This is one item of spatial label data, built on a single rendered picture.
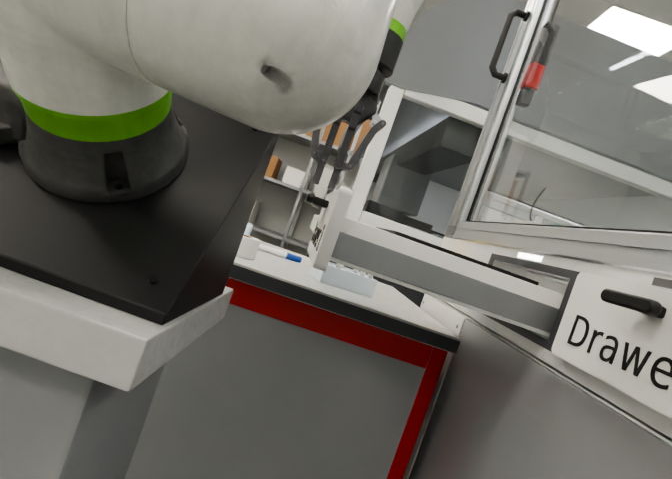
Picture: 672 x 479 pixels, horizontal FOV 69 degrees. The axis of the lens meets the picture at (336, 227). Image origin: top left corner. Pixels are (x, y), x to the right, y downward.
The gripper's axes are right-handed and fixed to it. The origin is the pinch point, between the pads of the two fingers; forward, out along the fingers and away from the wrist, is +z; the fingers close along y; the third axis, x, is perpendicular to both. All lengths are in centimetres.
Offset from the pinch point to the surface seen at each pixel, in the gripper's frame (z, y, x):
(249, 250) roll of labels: 15.3, 8.6, -15.9
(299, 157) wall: -48, 16, -417
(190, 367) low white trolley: 37.5, 11.0, -8.2
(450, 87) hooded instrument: -50, -31, -77
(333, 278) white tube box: 15.6, -9.2, -20.1
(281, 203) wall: 2, 18, -417
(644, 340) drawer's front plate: 5.7, -33.6, 34.4
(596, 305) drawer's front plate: 3.9, -33.6, 25.7
